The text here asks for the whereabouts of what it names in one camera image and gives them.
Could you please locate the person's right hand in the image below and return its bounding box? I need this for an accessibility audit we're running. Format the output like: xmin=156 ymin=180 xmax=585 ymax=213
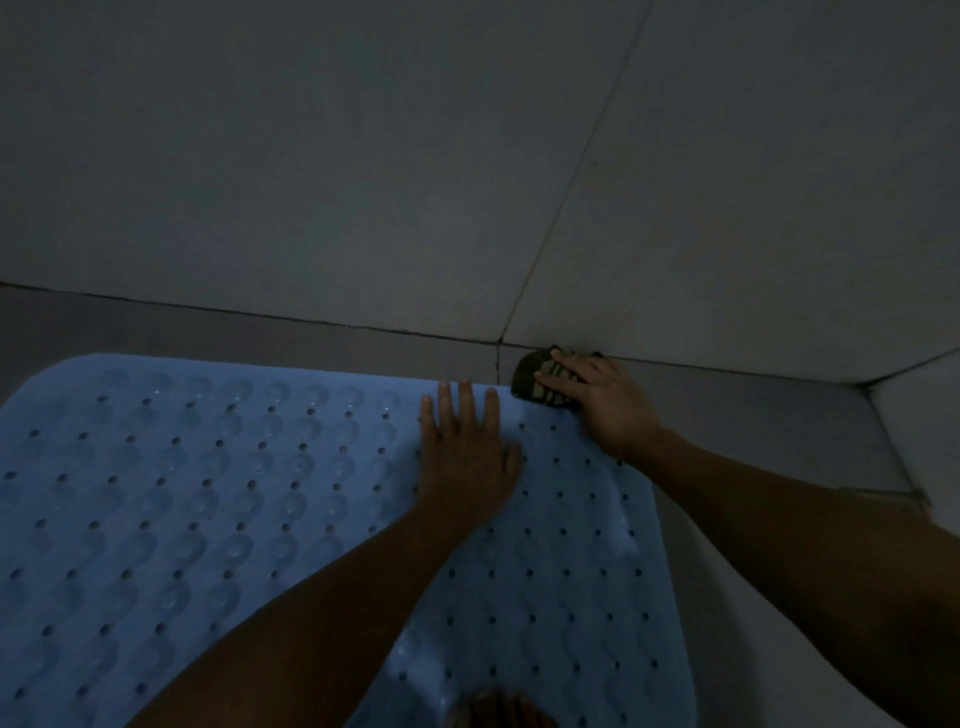
xmin=533 ymin=348 xmax=669 ymax=466

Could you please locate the person's left hand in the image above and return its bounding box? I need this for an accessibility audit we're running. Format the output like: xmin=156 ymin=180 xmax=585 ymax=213
xmin=416 ymin=380 xmax=524 ymax=530

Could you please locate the dark green striped cloth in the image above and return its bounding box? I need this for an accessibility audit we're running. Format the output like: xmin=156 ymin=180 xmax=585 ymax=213
xmin=510 ymin=345 xmax=606 ymax=412

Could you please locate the blue bath mat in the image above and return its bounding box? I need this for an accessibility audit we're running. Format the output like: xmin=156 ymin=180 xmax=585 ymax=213
xmin=0 ymin=352 xmax=696 ymax=728

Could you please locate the person's right forearm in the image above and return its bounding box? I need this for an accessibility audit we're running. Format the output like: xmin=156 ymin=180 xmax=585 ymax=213
xmin=637 ymin=431 xmax=960 ymax=728

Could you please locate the person's left forearm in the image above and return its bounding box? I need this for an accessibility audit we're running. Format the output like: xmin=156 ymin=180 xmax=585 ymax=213
xmin=127 ymin=509 xmax=453 ymax=728

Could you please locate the person's foot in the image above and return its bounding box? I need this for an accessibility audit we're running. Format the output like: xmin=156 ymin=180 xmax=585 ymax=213
xmin=449 ymin=689 xmax=561 ymax=728

